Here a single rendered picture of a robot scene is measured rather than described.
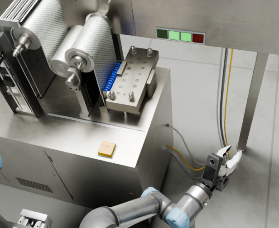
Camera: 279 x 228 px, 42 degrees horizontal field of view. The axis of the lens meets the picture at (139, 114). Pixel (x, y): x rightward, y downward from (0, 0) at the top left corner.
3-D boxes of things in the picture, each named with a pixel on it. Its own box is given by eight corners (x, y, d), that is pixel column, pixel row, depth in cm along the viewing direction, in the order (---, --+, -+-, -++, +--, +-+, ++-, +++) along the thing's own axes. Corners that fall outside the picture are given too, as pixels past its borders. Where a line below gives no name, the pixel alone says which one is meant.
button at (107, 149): (98, 154, 175) (97, 152, 173) (103, 142, 179) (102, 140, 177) (111, 157, 173) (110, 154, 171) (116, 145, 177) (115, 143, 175)
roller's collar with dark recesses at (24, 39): (16, 51, 166) (11, 40, 161) (22, 42, 169) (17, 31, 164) (28, 53, 164) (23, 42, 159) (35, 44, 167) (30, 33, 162)
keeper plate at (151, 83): (147, 97, 193) (146, 83, 184) (153, 83, 198) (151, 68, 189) (152, 97, 192) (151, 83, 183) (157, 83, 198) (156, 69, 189)
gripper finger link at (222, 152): (223, 150, 138) (213, 168, 133) (223, 140, 133) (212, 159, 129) (232, 153, 136) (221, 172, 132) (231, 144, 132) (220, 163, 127)
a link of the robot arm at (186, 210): (164, 223, 123) (163, 213, 117) (184, 200, 128) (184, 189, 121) (183, 238, 120) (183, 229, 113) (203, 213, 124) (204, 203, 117)
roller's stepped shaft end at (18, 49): (12, 58, 161) (9, 53, 158) (18, 49, 164) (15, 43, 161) (17, 59, 160) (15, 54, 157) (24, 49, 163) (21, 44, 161)
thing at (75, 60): (66, 59, 163) (79, 57, 160) (68, 55, 165) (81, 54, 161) (75, 70, 168) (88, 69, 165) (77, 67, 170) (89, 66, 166)
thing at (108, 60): (100, 94, 182) (93, 68, 167) (116, 62, 195) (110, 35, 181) (101, 95, 182) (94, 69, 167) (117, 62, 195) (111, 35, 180)
